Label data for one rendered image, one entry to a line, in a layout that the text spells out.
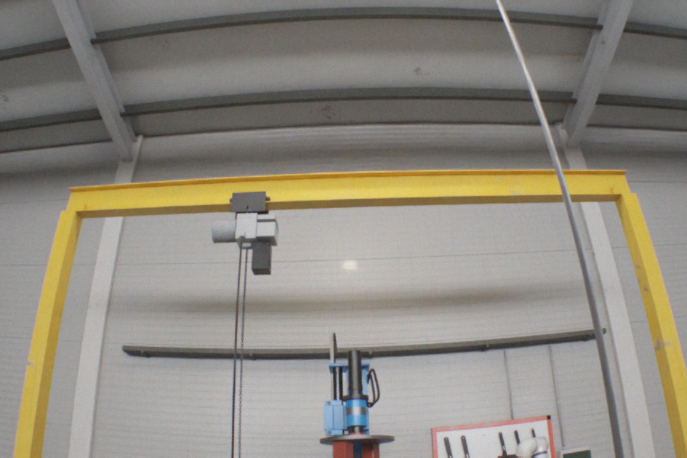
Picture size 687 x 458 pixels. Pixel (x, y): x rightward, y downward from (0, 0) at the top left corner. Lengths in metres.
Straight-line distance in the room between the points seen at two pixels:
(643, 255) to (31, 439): 5.23
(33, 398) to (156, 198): 2.03
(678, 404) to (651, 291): 0.97
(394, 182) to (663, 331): 2.63
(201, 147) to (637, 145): 7.19
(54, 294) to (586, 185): 4.81
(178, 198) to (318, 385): 2.85
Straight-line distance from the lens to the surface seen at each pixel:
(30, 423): 4.35
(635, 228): 4.74
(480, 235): 7.01
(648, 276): 4.57
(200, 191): 4.54
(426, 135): 7.85
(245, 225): 4.13
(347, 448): 3.81
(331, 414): 4.32
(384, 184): 4.37
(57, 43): 7.68
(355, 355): 4.20
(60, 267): 4.63
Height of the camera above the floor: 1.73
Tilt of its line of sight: 29 degrees up
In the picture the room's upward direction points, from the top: 2 degrees counter-clockwise
